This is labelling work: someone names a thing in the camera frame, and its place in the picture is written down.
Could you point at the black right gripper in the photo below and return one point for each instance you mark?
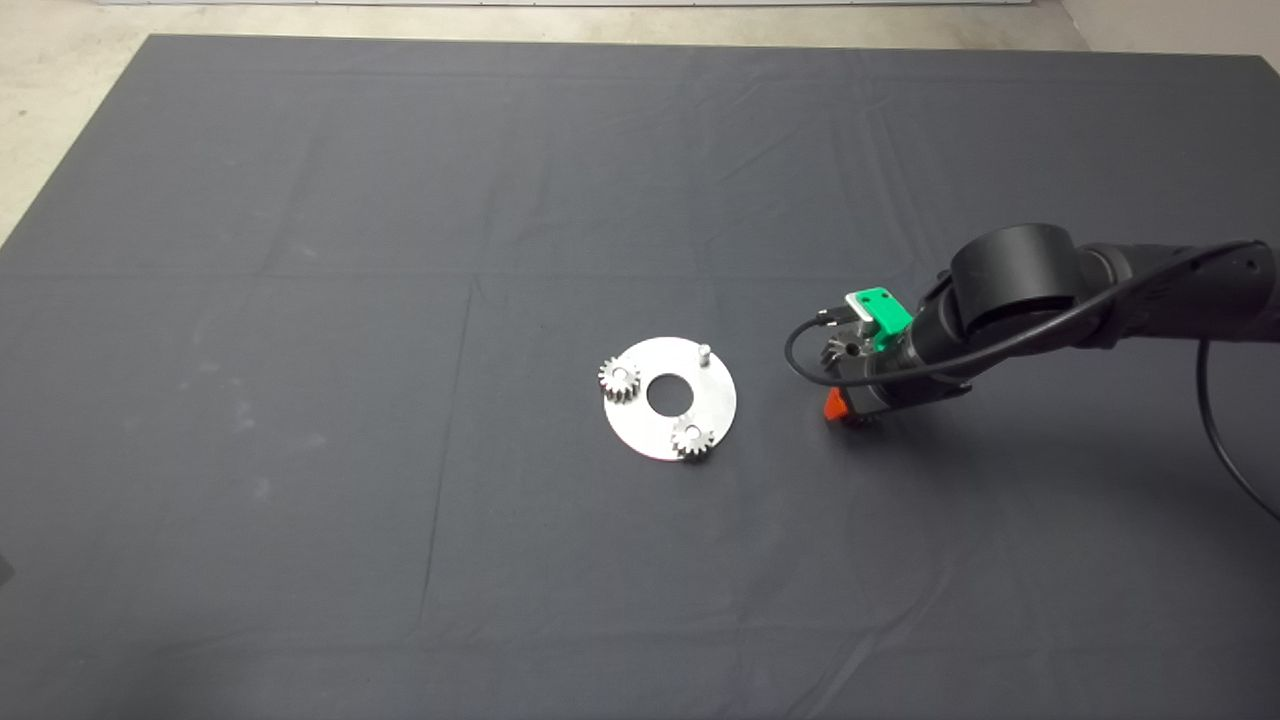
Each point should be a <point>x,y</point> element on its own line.
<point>895,385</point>

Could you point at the small steel gear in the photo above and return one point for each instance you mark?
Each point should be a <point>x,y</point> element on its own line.
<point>866,420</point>
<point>691,438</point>
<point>619,380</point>

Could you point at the large dark steel gear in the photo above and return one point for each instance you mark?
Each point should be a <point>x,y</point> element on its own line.
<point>838,352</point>

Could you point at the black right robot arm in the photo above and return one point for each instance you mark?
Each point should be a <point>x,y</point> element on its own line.
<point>1010,275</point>

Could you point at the round metal plate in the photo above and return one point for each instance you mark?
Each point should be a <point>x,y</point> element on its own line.
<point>640,430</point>

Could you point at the dark grey table cloth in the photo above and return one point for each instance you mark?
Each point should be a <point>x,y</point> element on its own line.
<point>300,400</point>

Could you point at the small silver camera box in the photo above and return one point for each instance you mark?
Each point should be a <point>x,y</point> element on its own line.
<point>862,322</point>

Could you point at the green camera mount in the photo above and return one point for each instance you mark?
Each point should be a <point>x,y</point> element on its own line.
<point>885,310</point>

